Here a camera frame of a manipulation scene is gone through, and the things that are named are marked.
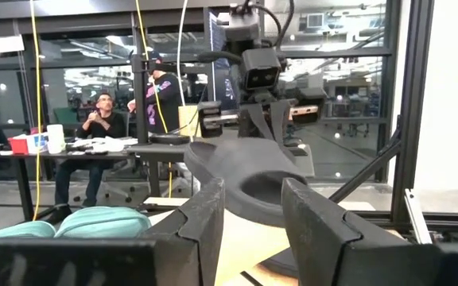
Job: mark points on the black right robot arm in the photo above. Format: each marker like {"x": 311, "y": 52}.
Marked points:
{"x": 243, "y": 28}

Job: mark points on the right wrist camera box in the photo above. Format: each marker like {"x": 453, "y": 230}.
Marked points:
{"x": 261, "y": 69}

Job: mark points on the wooden shelf with black frame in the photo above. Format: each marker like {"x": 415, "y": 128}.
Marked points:
{"x": 249, "y": 242}

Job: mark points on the white and blue box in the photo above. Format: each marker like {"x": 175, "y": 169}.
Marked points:
{"x": 37, "y": 144}

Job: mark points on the person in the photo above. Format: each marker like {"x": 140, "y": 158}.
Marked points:
{"x": 98, "y": 127}
{"x": 165, "y": 103}

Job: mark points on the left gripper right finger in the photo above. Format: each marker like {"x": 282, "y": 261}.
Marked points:
{"x": 316, "y": 246}

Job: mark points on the green slide sandal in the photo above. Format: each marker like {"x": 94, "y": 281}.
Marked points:
{"x": 18, "y": 232}
{"x": 102, "y": 222}

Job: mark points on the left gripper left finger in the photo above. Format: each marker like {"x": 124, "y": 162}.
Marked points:
{"x": 197, "y": 238}

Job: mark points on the white cylindrical cup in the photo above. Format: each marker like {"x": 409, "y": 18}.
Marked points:
{"x": 56, "y": 139}

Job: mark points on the black slide sandal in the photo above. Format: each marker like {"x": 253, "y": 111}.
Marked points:
{"x": 245, "y": 167}
{"x": 282, "y": 262}

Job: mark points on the tan cardboard box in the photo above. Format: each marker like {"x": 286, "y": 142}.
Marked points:
{"x": 189, "y": 119}

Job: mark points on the white papers pile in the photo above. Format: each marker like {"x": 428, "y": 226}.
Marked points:
{"x": 105, "y": 144}

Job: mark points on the red box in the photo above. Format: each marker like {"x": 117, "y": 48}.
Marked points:
{"x": 18, "y": 146}

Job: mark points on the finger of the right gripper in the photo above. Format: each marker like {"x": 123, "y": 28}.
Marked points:
{"x": 260, "y": 119}
{"x": 281, "y": 119}

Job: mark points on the black office table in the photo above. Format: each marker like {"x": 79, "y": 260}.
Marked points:
{"x": 113, "y": 157}

